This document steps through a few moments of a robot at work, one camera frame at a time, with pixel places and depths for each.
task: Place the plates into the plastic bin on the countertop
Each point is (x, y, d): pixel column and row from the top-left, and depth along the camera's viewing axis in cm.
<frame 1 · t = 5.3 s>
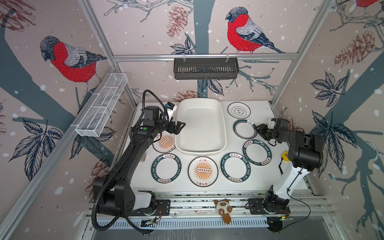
left hand: (180, 117, 80), fingers open
right hand: (258, 128, 102), fingers open
white plastic bin: (204, 132, 104), on the table
small white green-rimmed plate: (238, 110, 119), on the table
green red ringed plate: (245, 129, 107), on the table
green hao shi plate right: (257, 152, 94), on the table
orange sunburst plate left: (167, 144, 99), on the table
orange sunburst plate centre: (203, 171, 87), on the table
green hao shi plate left: (166, 168, 88), on the table
green hao shi plate centre: (235, 167, 89), on the table

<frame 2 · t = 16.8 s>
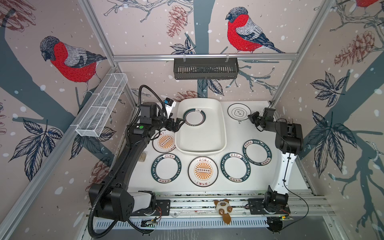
left hand: (180, 114, 76), fingers open
right hand: (249, 113, 111), fingers closed
green red ringed plate: (194, 117, 113), on the table
the other named things where they were.

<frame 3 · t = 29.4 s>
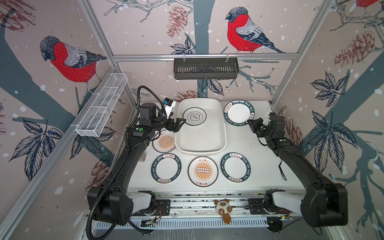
left hand: (180, 113, 75), fingers open
right hand: (248, 118, 83), fingers closed
small white green-rimmed plate: (194, 116, 113), on the table
green hao shi plate right: (238, 112, 91), point 20 cm above the table
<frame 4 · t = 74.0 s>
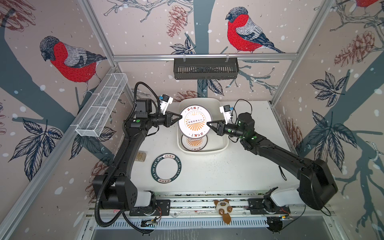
left hand: (182, 114, 73), fingers closed
right hand: (209, 122, 75), fingers closed
orange sunburst plate left: (193, 123, 76), point 27 cm above the table
orange sunburst plate centre: (194, 144, 97), on the table
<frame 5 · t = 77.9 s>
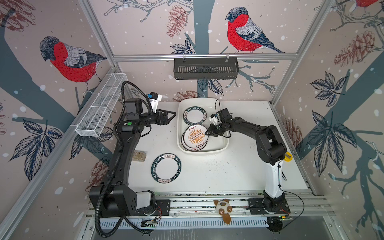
left hand: (172, 109, 74), fingers open
right hand: (206, 131, 97), fingers closed
